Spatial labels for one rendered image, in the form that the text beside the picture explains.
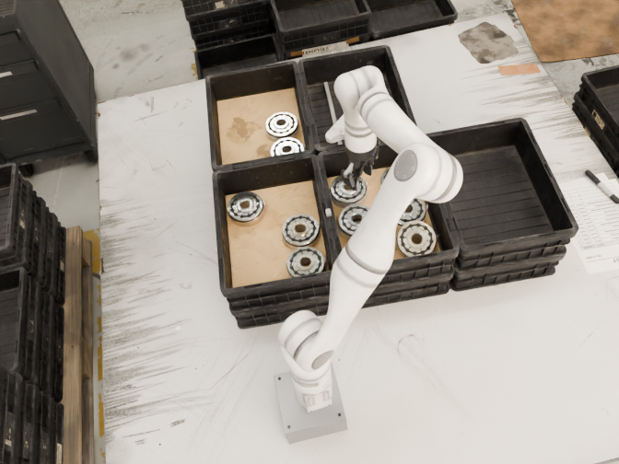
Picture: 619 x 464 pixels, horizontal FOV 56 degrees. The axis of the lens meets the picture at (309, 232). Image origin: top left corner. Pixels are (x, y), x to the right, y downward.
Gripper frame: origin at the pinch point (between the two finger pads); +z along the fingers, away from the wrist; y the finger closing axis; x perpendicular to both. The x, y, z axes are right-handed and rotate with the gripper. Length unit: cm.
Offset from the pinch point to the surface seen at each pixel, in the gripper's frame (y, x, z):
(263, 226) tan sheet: -17.9, 21.4, 17.6
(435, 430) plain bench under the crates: -36, -45, 30
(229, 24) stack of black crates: 85, 135, 62
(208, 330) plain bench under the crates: -48, 20, 31
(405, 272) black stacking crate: -10.6, -20.3, 13.6
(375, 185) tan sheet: 11.3, 3.1, 17.6
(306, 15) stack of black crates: 99, 98, 52
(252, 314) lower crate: -39.7, 8.1, 20.8
